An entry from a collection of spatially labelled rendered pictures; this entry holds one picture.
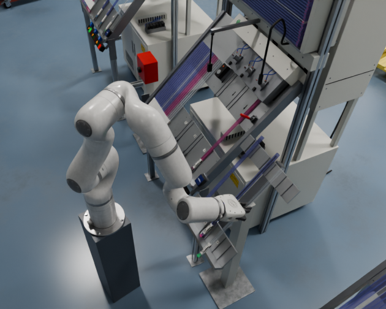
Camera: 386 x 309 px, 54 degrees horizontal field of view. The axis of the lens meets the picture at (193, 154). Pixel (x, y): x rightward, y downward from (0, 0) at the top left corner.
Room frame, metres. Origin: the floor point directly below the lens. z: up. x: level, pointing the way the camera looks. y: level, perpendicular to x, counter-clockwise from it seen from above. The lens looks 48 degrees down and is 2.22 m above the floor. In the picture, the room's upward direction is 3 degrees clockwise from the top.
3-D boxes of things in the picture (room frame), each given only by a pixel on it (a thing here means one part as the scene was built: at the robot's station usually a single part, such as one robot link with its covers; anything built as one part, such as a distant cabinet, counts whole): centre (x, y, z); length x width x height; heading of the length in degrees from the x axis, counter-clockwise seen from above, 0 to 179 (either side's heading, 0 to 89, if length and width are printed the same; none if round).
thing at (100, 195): (0.98, 0.38, 1.00); 0.19 x 0.12 x 0.24; 152
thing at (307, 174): (1.74, -0.41, 0.31); 0.70 x 0.65 x 0.62; 28
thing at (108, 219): (0.95, 0.39, 0.79); 0.19 x 0.19 x 0.18
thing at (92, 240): (0.95, 0.39, 0.35); 0.18 x 0.18 x 0.70; 39
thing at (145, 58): (2.15, 0.34, 0.39); 0.24 x 0.24 x 0.78; 28
